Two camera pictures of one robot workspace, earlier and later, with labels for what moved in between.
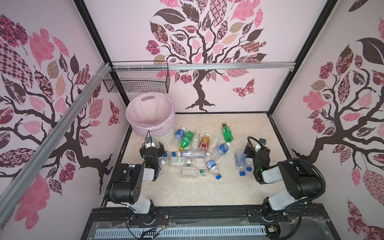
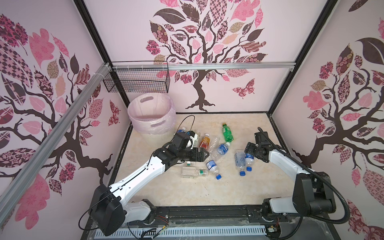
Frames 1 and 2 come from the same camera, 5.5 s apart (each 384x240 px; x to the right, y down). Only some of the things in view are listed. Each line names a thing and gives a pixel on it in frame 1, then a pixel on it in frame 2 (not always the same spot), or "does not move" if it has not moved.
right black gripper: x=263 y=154 to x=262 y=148
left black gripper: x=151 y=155 to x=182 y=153
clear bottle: x=240 y=159 does not move
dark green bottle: x=227 y=132 does not move
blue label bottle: x=223 y=149 does not move
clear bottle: x=249 y=162 does not move
